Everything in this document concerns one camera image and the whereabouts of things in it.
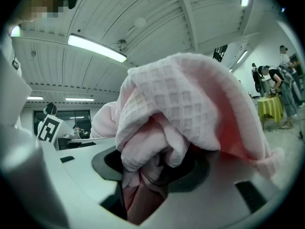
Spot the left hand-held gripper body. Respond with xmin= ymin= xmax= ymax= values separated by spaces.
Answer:
xmin=37 ymin=114 xmax=80 ymax=150

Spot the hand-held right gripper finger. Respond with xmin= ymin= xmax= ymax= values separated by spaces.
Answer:
xmin=99 ymin=181 xmax=128 ymax=221

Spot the pink cloth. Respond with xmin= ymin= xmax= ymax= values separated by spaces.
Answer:
xmin=90 ymin=52 xmax=285 ymax=226

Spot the dark glass window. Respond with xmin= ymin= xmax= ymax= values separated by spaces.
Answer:
xmin=33 ymin=110 xmax=92 ymax=138

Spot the person's white shirt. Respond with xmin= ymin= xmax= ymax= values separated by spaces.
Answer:
xmin=0 ymin=27 xmax=33 ymax=128

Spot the person's head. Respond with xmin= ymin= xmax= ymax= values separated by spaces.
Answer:
xmin=18 ymin=0 xmax=70 ymax=23

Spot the round white ceiling fixture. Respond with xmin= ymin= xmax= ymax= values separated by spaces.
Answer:
xmin=134 ymin=17 xmax=147 ymax=28

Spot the round table yellow-green cloth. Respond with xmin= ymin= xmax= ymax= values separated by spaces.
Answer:
xmin=257 ymin=94 xmax=284 ymax=130

